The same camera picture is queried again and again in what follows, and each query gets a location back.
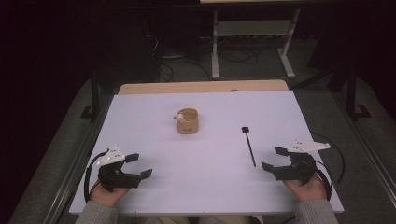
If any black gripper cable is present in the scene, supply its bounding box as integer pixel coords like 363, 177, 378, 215
314, 159, 333, 202
83, 148, 110, 203

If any person's left hand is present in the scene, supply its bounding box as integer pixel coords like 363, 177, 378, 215
89, 179, 132, 208

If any person's right hand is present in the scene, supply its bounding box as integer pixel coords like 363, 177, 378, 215
282, 173, 329, 203

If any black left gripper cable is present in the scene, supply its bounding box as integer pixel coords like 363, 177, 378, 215
83, 148, 110, 203

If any black cable on floor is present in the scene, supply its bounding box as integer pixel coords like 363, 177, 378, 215
311, 130, 347, 185

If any white table board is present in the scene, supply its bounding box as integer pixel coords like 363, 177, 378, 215
68, 91, 346, 217

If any black pen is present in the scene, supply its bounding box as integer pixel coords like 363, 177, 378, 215
241, 126, 257, 168

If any white metal stand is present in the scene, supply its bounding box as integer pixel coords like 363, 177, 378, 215
210, 8, 302, 80

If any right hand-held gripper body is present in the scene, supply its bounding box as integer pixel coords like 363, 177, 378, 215
272, 138, 332, 187

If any black metal stand leg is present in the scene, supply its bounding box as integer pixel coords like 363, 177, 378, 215
345, 64, 373, 122
79, 69, 105, 123

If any tangle of black floor cables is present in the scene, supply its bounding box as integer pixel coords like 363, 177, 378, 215
142, 15, 260, 84

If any wooden table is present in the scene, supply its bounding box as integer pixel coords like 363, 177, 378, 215
118, 79, 290, 95

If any tan pen holder with figurine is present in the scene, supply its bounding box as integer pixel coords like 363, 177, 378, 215
173, 107, 200, 135

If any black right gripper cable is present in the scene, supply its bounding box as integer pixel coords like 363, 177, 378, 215
314, 159, 333, 202

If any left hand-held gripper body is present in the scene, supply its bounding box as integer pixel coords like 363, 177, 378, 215
96, 144, 143, 192

